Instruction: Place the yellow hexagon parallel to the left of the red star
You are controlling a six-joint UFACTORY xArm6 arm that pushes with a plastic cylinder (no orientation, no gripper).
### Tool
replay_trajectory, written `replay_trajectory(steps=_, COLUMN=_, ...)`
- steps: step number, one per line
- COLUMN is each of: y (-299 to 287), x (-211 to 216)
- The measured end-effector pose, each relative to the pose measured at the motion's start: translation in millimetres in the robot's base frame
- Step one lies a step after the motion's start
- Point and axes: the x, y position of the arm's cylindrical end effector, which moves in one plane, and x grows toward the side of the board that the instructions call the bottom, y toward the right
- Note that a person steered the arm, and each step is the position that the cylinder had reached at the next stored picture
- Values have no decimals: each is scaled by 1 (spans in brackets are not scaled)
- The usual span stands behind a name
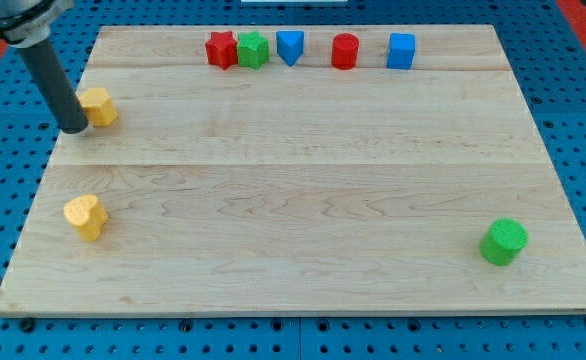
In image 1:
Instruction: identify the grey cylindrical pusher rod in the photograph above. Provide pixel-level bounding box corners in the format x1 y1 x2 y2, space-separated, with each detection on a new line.
17 38 89 134

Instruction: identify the blue cube block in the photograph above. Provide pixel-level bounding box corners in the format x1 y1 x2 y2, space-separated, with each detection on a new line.
386 33 416 70

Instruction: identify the red cylinder block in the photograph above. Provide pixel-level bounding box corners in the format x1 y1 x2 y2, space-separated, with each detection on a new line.
331 33 359 70

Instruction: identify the yellow heart block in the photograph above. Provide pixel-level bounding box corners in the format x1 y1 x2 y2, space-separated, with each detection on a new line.
63 194 109 242

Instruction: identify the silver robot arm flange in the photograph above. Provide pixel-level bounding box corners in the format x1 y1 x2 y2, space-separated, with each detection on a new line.
0 0 75 48

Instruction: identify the light wooden board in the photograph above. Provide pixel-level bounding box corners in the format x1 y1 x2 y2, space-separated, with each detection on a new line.
0 25 586 318

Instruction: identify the green cylinder block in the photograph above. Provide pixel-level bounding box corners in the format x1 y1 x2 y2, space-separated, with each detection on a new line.
479 217 529 266

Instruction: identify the red star block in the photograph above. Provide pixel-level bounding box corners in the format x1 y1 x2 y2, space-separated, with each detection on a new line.
205 31 238 70

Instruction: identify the yellow hexagon block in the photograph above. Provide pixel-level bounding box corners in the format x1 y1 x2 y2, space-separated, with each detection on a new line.
79 87 119 127

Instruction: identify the green star block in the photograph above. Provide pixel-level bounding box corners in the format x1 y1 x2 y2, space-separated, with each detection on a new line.
237 31 270 70

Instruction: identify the blue triangle block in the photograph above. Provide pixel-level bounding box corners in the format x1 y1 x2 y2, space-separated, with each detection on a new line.
276 30 305 67

